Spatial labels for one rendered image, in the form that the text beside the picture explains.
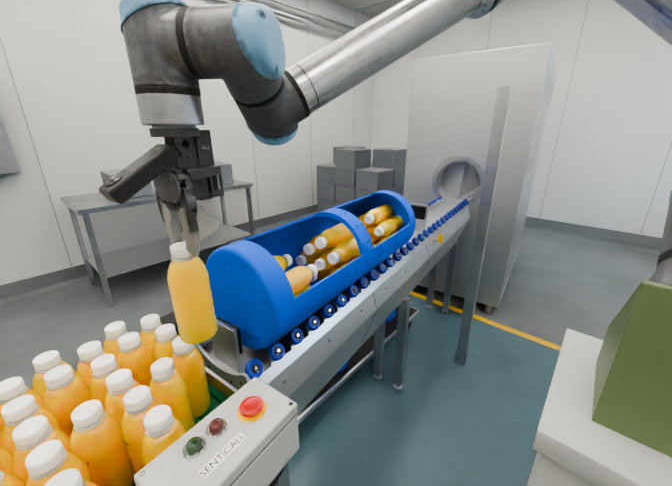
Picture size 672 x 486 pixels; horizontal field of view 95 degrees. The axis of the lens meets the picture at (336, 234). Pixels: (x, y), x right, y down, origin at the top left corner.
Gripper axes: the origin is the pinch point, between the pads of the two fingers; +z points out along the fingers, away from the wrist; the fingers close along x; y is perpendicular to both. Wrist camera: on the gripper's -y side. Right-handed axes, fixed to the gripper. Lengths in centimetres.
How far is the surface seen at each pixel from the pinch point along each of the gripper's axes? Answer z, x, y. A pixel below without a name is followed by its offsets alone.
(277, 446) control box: 25.4, -24.3, -3.7
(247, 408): 20.1, -19.5, -4.6
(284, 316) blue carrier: 22.7, -4.6, 18.7
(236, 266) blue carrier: 12.2, 8.5, 16.4
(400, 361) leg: 110, 2, 114
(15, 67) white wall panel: -68, 336, 59
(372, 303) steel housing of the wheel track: 44, -3, 66
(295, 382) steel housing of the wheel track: 46, -4, 22
